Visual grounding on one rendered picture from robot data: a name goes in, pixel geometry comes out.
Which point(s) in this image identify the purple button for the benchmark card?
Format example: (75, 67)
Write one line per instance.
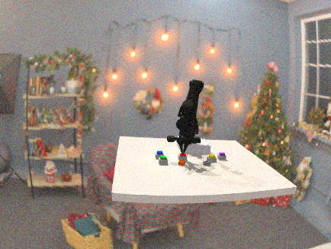
(221, 156)

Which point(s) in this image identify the red button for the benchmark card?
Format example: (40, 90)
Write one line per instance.
(182, 156)

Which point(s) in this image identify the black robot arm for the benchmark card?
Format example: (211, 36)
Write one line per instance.
(187, 113)

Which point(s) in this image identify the blue button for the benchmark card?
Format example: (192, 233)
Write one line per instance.
(158, 154)

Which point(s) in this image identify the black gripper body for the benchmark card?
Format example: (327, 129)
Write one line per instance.
(172, 139)

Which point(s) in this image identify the green button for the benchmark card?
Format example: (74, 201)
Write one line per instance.
(163, 160)

